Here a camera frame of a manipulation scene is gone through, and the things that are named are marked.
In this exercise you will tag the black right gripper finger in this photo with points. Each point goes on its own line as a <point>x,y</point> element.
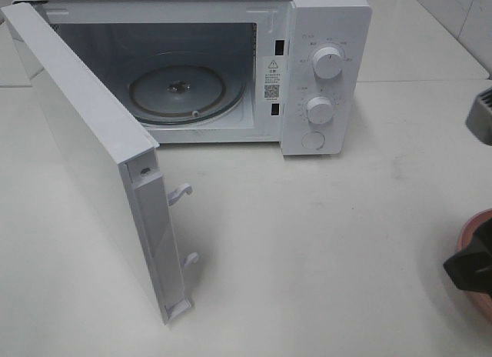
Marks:
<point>470,268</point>

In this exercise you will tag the pink round plate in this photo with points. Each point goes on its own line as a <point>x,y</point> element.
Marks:
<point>481,301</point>

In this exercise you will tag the white timer knob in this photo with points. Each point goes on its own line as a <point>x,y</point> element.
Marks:
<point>320,110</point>

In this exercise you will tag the white microwave door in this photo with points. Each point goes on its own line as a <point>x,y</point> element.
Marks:
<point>110,156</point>

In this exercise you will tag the upper white power knob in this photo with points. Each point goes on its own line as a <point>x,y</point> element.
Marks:
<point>327,62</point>

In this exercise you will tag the white microwave oven body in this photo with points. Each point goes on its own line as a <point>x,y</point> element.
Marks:
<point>137,74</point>

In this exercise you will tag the white warning label sticker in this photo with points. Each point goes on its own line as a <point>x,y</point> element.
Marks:
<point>272,76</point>

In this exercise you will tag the glass microwave turntable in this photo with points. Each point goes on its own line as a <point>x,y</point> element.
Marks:
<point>183,94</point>

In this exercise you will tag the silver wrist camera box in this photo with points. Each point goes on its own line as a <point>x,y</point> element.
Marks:
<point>479,120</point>

